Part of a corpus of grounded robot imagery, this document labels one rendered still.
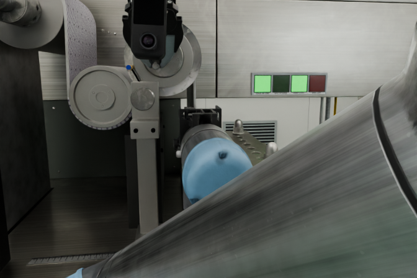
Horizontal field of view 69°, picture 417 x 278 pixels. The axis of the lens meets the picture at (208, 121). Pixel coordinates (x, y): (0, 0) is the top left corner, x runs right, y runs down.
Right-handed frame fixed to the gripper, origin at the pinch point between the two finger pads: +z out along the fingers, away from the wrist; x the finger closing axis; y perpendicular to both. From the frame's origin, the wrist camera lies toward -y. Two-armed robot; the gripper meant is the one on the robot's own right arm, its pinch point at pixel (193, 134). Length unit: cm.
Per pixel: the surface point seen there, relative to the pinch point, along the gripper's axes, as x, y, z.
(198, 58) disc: -0.7, 15.8, -3.1
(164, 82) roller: 6.1, 11.2, -3.5
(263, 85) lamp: -24.1, 8.7, 29.3
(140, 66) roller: 10.4, 14.2, -3.5
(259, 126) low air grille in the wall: -94, -49, 262
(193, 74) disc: 0.4, 12.6, -3.1
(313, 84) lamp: -41, 9, 29
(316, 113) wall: -161, -35, 263
